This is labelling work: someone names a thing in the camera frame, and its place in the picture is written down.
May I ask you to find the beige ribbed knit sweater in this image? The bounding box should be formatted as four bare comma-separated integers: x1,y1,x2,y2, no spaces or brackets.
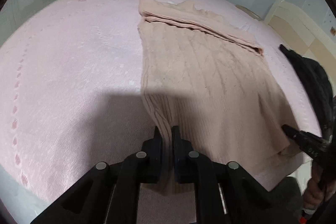
137,0,301,196

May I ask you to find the person's right hand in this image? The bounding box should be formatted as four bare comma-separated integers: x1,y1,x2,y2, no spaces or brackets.
303,174,335,210

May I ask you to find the brown item beside bed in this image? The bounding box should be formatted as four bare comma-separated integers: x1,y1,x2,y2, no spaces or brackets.
235,5,263,21

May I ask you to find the pink bed sheet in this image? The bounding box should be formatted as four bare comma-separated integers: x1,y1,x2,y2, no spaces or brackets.
1,0,321,223

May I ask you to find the cream wooden headboard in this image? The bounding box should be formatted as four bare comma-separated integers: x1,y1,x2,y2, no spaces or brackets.
264,0,336,67

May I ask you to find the black garment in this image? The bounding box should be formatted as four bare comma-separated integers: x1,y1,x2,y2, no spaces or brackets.
279,45,335,139

